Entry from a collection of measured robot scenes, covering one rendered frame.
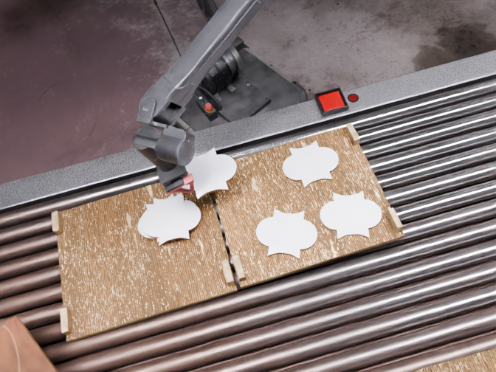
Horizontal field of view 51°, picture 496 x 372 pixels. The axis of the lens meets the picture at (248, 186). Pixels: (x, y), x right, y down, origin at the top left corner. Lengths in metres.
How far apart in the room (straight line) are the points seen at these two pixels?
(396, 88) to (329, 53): 1.39
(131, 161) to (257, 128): 0.37
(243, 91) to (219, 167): 1.21
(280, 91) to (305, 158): 1.09
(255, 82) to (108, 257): 1.38
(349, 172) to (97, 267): 0.68
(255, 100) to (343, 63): 0.67
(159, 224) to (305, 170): 0.40
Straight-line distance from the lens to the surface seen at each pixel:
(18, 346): 1.24
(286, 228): 1.28
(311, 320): 1.22
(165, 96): 1.08
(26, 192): 1.57
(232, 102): 2.40
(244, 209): 1.32
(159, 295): 1.27
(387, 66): 2.89
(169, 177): 1.16
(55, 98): 3.07
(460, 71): 1.65
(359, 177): 1.36
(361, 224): 1.29
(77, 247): 1.39
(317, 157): 1.38
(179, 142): 1.05
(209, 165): 1.26
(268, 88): 2.46
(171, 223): 1.31
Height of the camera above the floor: 2.10
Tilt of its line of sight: 59 degrees down
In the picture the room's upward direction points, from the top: 12 degrees counter-clockwise
